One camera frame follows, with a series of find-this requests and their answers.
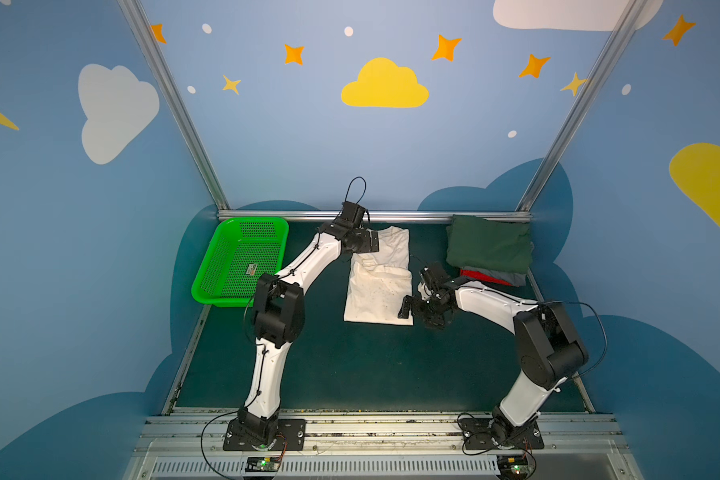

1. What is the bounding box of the white printed t shirt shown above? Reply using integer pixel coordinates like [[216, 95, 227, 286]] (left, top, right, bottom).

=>
[[343, 226, 413, 326]]

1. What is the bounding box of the green plastic perforated basket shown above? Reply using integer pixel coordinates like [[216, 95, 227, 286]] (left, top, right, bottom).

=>
[[191, 217, 289, 308]]

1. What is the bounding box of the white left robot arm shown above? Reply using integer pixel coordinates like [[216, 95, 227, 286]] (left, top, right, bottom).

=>
[[227, 201, 379, 450]]

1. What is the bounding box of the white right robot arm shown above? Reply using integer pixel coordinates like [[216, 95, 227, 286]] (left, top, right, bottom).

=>
[[397, 263, 589, 447]]

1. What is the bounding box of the folded red t shirt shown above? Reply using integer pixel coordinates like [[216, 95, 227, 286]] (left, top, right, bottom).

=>
[[459, 269, 514, 286]]

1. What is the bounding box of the folded dark green t shirt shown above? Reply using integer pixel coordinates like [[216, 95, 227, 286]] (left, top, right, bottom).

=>
[[446, 216, 532, 274]]

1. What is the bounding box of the right green circuit board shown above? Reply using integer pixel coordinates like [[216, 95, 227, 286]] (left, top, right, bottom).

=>
[[497, 455, 533, 480]]

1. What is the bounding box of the green circuit board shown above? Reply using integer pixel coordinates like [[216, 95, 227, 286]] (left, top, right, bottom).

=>
[[245, 457, 282, 474], [497, 455, 533, 480]]

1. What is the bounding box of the left green circuit board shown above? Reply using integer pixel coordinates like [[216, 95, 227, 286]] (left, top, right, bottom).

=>
[[245, 457, 282, 474]]

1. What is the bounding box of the horizontal aluminium frame rail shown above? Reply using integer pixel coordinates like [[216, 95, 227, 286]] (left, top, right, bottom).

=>
[[217, 209, 531, 224]]

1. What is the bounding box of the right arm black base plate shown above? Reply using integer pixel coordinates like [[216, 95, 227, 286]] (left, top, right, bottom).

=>
[[456, 414, 545, 451]]

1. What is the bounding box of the right side aluminium table rail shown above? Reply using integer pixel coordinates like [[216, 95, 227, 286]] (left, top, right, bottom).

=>
[[527, 269, 596, 414]]

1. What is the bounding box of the aluminium table rail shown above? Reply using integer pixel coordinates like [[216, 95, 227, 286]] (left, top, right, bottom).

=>
[[527, 269, 596, 414], [161, 305, 211, 416]]

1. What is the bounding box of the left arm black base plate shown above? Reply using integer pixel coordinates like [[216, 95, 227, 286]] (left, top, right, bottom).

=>
[[222, 419, 307, 452]]

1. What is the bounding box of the left side aluminium table rail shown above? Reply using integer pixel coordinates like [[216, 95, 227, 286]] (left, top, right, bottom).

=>
[[161, 305, 211, 416]]

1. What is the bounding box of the aluminium front mounting rail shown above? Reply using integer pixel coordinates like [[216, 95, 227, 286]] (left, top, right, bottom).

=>
[[123, 409, 642, 479]]

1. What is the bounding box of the left aluminium frame post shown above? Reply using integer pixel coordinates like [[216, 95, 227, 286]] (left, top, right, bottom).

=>
[[117, 0, 229, 211]]

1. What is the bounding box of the aluminium frame post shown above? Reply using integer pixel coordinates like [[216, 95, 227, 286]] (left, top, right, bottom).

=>
[[516, 0, 649, 216], [117, 0, 229, 211]]

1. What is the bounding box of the right aluminium frame post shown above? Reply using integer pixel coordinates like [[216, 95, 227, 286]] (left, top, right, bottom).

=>
[[516, 0, 649, 216]]

